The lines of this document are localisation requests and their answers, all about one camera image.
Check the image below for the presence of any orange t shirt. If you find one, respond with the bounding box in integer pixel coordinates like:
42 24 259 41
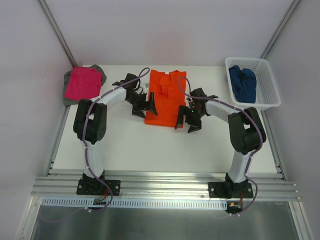
144 69 187 128

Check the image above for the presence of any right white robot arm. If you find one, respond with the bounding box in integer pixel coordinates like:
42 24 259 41
175 88 267 199

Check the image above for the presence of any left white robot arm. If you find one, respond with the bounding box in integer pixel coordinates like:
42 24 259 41
73 71 158 194

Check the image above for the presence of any pink folded t shirt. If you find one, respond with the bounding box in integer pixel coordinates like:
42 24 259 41
64 67 103 101

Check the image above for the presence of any blue t shirt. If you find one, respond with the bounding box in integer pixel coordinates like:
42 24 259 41
228 65 257 104

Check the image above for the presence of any grey folded t shirt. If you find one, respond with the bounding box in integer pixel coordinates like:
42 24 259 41
62 64 107 106

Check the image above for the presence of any white plastic basket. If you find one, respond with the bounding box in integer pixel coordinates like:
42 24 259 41
225 57 281 111

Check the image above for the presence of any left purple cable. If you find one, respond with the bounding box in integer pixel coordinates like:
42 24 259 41
82 67 151 191

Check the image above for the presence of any purple cable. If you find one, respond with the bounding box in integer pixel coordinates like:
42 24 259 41
82 67 151 191
177 76 266 201

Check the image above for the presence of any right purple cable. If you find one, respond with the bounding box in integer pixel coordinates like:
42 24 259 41
177 76 266 201

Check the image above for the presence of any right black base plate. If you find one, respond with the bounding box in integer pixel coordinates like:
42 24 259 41
208 182 254 199

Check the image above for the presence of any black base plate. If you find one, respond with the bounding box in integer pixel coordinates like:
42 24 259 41
76 178 121 196
208 182 254 199

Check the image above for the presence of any aluminium mounting rail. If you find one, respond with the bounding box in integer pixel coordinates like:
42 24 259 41
31 169 301 202

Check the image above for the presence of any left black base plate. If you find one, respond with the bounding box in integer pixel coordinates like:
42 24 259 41
76 178 121 196

